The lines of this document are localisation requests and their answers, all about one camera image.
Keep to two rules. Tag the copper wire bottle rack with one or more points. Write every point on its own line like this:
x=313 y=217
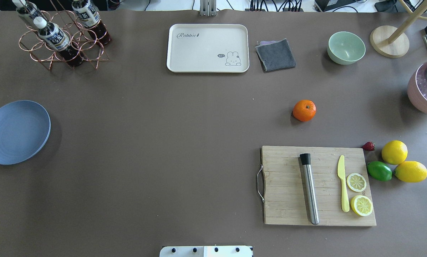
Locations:
x=71 y=37

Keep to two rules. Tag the orange mandarin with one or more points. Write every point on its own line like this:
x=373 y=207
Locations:
x=304 y=110

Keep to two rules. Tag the tea bottle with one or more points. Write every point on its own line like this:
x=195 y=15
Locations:
x=89 y=17
x=27 y=11
x=58 y=41

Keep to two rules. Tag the blue plate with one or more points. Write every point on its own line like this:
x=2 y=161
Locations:
x=24 y=129

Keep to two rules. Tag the yellow lemon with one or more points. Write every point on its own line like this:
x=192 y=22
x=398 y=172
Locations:
x=394 y=152
x=411 y=172

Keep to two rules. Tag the cream rabbit tray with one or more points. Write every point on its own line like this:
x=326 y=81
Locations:
x=215 y=48

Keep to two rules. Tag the wooden cutting board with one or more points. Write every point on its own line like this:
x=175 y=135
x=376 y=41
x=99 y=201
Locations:
x=285 y=201

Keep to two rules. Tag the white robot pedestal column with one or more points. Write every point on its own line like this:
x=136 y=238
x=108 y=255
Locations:
x=207 y=251

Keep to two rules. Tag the red strawberry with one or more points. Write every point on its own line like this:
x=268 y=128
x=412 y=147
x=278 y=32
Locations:
x=368 y=146

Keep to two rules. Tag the wooden cup tree stand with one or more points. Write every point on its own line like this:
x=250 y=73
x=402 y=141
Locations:
x=391 y=41

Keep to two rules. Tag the grey folded cloth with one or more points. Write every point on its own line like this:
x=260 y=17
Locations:
x=275 y=55

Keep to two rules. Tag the pink bowl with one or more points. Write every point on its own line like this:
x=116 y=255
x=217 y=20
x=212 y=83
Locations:
x=417 y=88

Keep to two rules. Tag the green bowl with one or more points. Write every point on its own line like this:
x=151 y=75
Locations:
x=345 y=48

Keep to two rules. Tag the green lime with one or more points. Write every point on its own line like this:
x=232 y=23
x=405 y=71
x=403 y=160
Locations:
x=379 y=170

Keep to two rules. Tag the lemon slice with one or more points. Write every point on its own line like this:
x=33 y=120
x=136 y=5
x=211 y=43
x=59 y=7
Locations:
x=356 y=182
x=361 y=205

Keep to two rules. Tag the yellow plastic knife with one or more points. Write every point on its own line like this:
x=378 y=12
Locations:
x=342 y=176

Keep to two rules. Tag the steel muddler with black tip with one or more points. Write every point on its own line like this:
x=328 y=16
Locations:
x=305 y=159

